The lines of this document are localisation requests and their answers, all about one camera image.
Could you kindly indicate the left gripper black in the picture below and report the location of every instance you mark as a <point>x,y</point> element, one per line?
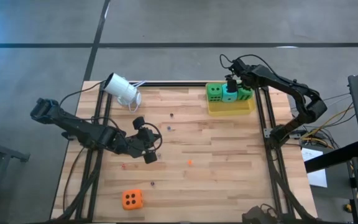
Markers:
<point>141,143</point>

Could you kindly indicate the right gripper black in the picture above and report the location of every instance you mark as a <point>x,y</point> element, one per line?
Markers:
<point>242,77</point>

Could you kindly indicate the green foam die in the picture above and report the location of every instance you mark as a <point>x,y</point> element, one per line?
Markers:
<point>245,95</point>
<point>213,93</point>

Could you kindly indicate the teal foam die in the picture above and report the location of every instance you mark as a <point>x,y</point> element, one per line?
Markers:
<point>228,98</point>

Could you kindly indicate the yellow translucent plastic bin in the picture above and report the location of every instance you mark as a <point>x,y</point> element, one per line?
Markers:
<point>228,109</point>

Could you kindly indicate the small orange die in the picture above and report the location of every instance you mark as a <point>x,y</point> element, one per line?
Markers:
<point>190,162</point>

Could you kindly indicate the orange foam die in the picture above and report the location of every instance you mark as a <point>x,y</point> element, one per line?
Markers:
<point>132,199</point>

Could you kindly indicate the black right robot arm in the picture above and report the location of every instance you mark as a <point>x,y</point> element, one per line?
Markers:
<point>291,87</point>

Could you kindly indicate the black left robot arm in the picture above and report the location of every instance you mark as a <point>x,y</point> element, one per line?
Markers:
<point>73,124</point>

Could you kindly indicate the black metal beam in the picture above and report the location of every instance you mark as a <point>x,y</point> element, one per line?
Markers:
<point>331,158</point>

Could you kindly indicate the white paper sheet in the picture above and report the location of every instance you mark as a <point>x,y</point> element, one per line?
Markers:
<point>317,177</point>

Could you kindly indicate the dark metal stand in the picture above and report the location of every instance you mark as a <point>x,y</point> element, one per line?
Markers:
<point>5,152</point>

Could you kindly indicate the small yellow-brown object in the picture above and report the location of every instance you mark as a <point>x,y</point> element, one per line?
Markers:
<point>348,208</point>

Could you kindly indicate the white cylindrical camera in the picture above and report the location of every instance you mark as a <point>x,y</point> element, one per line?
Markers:
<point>120,88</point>

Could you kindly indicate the silver mounting bracket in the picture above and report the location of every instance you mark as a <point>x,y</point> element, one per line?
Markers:
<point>268,132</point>

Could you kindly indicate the black aluminium table frame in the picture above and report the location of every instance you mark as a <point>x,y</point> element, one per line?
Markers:
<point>182,84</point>

